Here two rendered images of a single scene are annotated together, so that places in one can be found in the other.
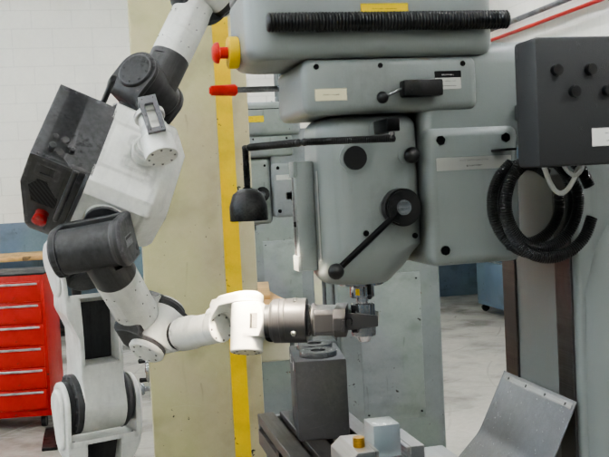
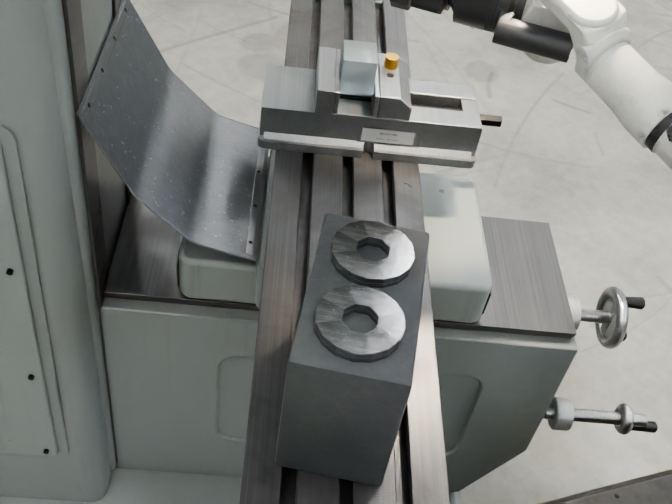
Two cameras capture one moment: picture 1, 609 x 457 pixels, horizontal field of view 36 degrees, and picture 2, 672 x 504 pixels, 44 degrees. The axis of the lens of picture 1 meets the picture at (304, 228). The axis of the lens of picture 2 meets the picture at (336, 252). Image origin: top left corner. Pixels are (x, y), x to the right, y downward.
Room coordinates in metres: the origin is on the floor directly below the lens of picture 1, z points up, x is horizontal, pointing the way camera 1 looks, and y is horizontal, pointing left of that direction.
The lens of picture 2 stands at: (2.87, 0.02, 1.72)
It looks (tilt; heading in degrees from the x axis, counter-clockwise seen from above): 44 degrees down; 187
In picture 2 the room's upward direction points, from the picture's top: 10 degrees clockwise
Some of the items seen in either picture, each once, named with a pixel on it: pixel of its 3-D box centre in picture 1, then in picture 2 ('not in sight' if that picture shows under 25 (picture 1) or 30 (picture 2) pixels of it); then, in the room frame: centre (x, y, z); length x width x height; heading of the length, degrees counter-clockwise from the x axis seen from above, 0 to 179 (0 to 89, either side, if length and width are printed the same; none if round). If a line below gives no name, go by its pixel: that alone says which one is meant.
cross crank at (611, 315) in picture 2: not in sight; (592, 315); (1.72, 0.38, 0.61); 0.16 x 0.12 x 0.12; 103
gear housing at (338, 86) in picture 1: (373, 91); not in sight; (1.84, -0.15, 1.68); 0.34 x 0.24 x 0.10; 103
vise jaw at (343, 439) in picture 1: (354, 453); (390, 86); (1.73, -0.07, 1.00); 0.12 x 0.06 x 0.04; 13
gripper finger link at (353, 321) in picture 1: (362, 321); not in sight; (1.80, -0.10, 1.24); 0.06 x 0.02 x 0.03; 84
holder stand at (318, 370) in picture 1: (317, 386); (354, 343); (2.27, -0.01, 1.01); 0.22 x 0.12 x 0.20; 4
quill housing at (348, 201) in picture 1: (360, 199); not in sight; (1.83, -0.11, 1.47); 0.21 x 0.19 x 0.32; 13
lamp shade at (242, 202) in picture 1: (247, 204); not in sight; (1.77, 0.10, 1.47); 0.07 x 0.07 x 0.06
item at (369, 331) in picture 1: (363, 321); not in sight; (1.83, -0.11, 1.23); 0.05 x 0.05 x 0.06
